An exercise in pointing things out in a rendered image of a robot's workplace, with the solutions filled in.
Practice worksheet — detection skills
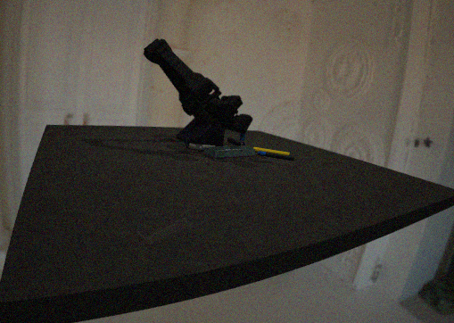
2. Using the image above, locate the yellow cylinder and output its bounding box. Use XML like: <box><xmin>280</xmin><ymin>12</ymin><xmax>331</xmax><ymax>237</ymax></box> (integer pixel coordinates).
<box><xmin>253</xmin><ymin>147</ymin><xmax>289</xmax><ymax>155</ymax></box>

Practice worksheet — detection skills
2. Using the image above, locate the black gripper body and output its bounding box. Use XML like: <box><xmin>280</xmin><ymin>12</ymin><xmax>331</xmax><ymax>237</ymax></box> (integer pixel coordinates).
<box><xmin>209</xmin><ymin>114</ymin><xmax>253</xmax><ymax>133</ymax></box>

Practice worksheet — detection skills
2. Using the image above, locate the grey keyboard with white letter keys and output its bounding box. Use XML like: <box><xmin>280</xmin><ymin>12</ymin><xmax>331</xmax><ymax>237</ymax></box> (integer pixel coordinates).
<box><xmin>204</xmin><ymin>145</ymin><xmax>255</xmax><ymax>159</ymax></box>

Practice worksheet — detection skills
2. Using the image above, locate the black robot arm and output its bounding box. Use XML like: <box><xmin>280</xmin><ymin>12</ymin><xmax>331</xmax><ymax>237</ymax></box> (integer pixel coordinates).
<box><xmin>144</xmin><ymin>38</ymin><xmax>243</xmax><ymax>125</ymax></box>

